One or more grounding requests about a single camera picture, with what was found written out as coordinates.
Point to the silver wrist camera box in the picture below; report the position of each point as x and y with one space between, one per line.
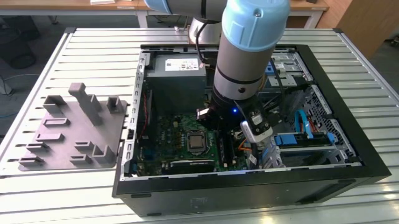
256 127
202 114

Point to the black graphics card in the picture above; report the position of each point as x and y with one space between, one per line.
189 164

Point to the brown wooden cabinet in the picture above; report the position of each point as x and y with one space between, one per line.
367 23

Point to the green motherboard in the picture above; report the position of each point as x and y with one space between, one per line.
168 130

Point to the white box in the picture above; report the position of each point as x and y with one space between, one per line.
102 1

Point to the grey disk bay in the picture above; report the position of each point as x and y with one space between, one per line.
311 154

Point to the grey power supply unit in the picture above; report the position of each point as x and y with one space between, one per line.
173 93

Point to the wooden desk white legs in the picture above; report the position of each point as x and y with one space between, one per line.
308 7

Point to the hard disk in blue carrier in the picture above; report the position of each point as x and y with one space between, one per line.
299 137

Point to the grey parts rack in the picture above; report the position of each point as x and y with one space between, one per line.
89 130

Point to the silver CPU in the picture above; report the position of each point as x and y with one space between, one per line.
196 141

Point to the blue plastic drive latch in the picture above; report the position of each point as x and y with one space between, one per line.
269 70

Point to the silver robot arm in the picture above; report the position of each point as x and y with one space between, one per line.
249 58

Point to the grey metal drive cage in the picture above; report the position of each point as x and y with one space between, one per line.
289 81

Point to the black PC case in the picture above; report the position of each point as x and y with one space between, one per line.
249 191

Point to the black office chair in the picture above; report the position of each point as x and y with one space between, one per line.
18 46

